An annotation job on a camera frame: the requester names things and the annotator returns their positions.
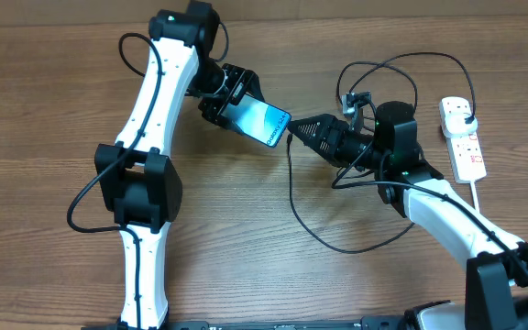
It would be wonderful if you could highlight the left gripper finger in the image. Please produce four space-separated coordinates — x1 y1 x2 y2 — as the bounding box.
245 72 265 102
199 103 245 136

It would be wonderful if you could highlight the blue Galaxy S24+ smartphone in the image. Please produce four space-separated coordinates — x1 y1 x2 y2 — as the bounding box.
222 94 292 148

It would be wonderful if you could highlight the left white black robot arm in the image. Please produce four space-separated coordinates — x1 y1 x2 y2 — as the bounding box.
94 1 263 329

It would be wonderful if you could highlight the white charger plug adapter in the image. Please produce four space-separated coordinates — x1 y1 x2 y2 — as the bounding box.
442 114 479 138

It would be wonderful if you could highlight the white power strip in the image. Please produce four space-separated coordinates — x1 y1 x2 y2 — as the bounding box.
439 96 487 183

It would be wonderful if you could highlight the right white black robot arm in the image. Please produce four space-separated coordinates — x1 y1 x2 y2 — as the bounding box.
288 101 528 329

